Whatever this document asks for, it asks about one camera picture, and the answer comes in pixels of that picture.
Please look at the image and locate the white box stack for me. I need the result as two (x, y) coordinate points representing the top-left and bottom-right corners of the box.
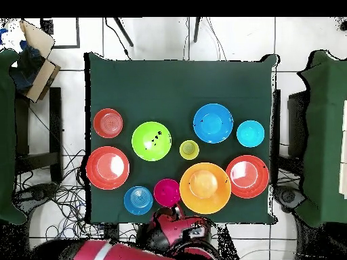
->
(338, 100), (347, 200)

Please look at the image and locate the black stool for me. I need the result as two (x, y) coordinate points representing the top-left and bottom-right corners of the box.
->
(14, 86), (64, 185)

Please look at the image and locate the large orange plastic bowl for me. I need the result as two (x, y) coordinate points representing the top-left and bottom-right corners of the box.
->
(179, 162), (232, 215)

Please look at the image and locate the small magenta plastic bowl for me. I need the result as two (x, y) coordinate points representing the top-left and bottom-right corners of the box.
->
(153, 178), (182, 209)

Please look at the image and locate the small blue plastic bowl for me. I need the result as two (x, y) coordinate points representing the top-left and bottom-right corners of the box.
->
(123, 186), (154, 216)

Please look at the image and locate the tangle of floor cables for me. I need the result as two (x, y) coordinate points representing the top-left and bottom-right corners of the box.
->
(13, 148), (142, 244)

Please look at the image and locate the yellow plastic cup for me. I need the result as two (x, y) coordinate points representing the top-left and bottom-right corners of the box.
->
(179, 139), (200, 161)

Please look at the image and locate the small orange-red plastic bowl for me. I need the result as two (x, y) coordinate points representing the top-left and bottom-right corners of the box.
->
(93, 108), (124, 139)

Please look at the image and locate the black floor frame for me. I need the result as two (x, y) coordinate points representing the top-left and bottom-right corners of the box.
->
(40, 17), (81, 49)

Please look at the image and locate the dark blue cloth bag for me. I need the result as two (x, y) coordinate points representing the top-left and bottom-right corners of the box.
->
(9, 40), (47, 93)

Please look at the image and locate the green plastic bowl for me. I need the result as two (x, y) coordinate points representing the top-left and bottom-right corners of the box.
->
(131, 121), (172, 163)

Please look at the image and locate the small cyan plastic bowl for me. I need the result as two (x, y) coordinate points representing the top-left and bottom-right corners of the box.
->
(236, 120), (266, 148)

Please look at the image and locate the dark green tablecloth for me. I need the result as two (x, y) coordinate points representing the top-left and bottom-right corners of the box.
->
(83, 51), (280, 226)

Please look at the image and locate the black tripod leg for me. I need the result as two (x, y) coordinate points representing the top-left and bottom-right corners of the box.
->
(192, 17), (202, 43)
(113, 17), (134, 47)

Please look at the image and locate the black pedestal foot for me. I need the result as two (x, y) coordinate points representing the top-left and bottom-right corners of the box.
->
(13, 182), (59, 207)
(272, 185), (307, 213)

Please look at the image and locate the large red plastic bowl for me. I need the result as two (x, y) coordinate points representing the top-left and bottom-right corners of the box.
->
(225, 154), (270, 199)
(85, 146), (130, 190)

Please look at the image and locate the green cloth covered side table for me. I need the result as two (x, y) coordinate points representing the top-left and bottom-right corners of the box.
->
(295, 49), (347, 228)
(0, 48), (28, 225)

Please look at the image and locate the cardboard box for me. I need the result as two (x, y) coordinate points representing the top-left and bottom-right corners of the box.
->
(18, 19), (62, 104)

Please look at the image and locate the large blue plastic bowl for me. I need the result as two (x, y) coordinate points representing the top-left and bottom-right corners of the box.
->
(192, 103), (234, 144)

